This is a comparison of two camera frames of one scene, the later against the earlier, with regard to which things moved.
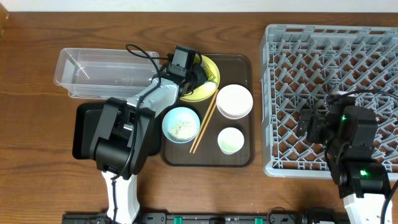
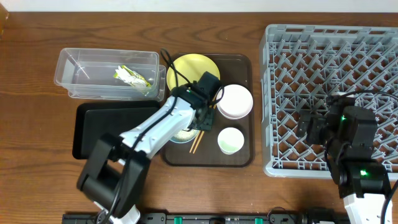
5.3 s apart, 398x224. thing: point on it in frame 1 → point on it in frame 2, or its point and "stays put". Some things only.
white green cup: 231,140 stays put
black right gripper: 304,125 stays put
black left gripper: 199,74 → 204,119
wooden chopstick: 204,120 stays put
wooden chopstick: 205,126 stays put
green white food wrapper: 210,74 → 127,76
